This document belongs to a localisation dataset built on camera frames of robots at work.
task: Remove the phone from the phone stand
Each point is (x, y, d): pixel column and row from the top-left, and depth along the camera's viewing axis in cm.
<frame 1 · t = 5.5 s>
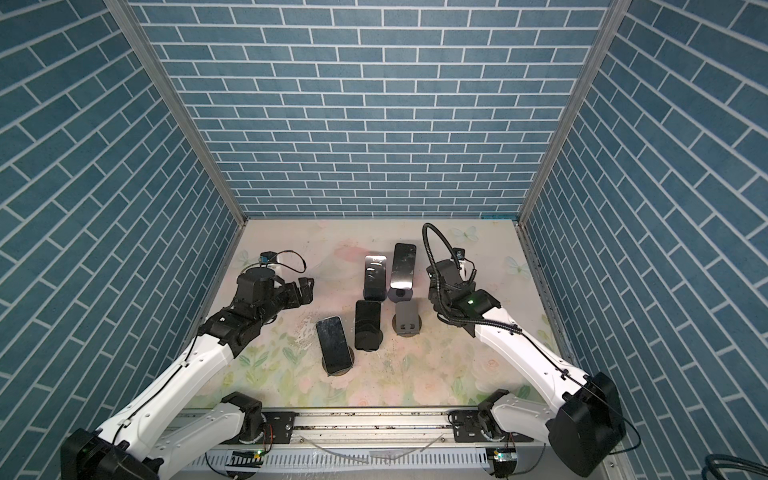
left hand: (301, 282, 80), fingers open
right hand: (443, 280, 82), fingers open
front left black phone: (334, 345, 80), point 9 cm above the table
middle black phone: (367, 324, 84), point 9 cm above the table
purple-edged back left phone: (375, 278, 95), point 9 cm above the table
back right black phone: (403, 266, 96), point 11 cm above the table
middle black phone stand: (368, 340, 92), on the table

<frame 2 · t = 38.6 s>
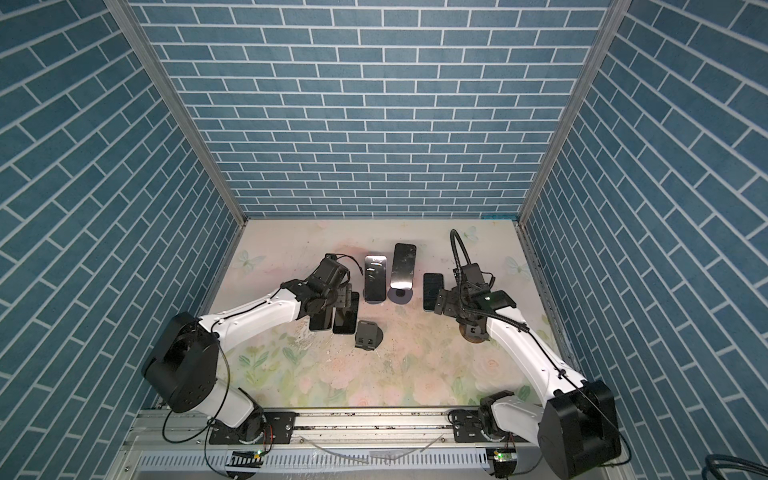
left hand: (340, 291, 90), fingers open
right hand: (448, 302, 85), fingers open
middle black phone: (336, 316, 96), on the table
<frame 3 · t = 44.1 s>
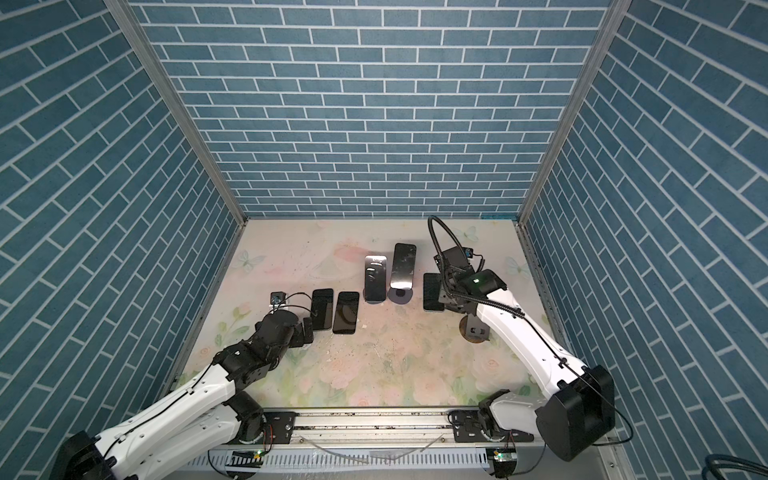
left hand: (298, 321, 83), fingers open
right hand: (451, 288, 81), fingers open
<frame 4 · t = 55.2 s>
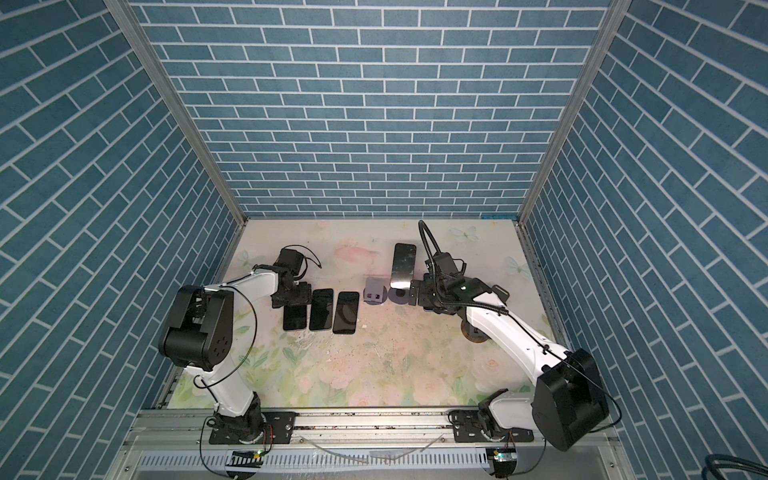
left hand: (299, 298, 98), fingers open
right hand: (419, 290, 84), fingers open
purple-edged back left phone: (294, 317, 92), point 3 cm above the table
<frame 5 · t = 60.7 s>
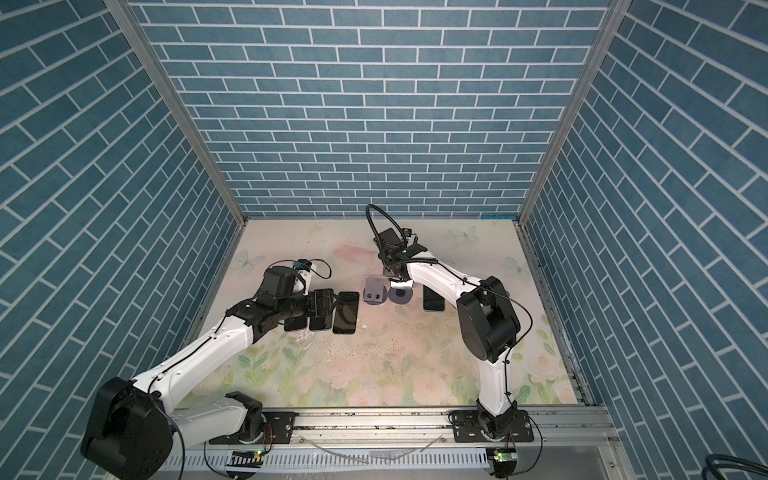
left hand: (327, 297, 84), fingers open
right hand: (396, 264, 95), fingers open
